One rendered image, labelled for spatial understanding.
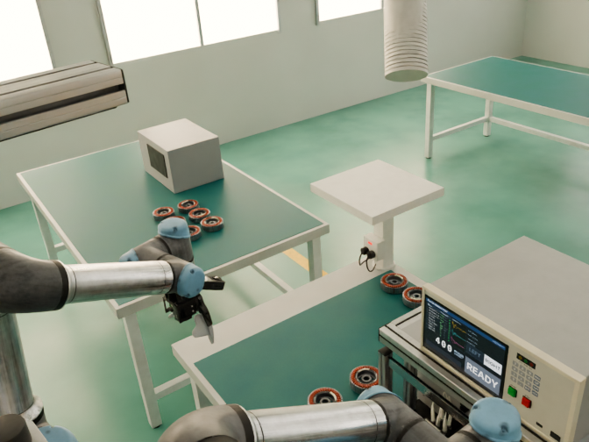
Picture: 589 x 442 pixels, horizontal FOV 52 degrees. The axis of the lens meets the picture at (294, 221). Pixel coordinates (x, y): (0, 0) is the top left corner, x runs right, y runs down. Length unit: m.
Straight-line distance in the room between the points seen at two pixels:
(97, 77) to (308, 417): 0.53
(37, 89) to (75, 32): 4.76
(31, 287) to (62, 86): 0.48
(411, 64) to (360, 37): 4.70
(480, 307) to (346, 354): 0.82
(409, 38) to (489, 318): 1.22
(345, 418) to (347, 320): 1.46
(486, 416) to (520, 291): 0.63
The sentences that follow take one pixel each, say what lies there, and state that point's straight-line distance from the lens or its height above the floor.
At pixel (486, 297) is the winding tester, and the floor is 1.32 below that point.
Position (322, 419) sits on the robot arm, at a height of 1.55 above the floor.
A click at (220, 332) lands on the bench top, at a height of 0.75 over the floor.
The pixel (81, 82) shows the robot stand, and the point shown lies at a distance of 0.80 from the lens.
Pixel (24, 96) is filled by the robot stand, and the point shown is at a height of 2.02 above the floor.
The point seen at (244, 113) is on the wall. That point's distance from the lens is 6.32.
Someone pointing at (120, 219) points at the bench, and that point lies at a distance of 3.34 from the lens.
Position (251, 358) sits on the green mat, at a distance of 2.24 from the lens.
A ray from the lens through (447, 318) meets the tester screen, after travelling 1.55.
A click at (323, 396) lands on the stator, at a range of 2.05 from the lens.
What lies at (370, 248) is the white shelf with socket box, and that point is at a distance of 2.60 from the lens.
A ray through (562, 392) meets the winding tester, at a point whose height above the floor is 1.27.
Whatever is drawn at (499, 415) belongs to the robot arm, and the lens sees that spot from 1.01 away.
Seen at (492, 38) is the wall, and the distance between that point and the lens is 8.63.
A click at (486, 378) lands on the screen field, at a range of 1.55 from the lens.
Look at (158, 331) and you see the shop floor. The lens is 3.72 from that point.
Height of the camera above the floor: 2.21
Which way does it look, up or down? 28 degrees down
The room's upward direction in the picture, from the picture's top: 4 degrees counter-clockwise
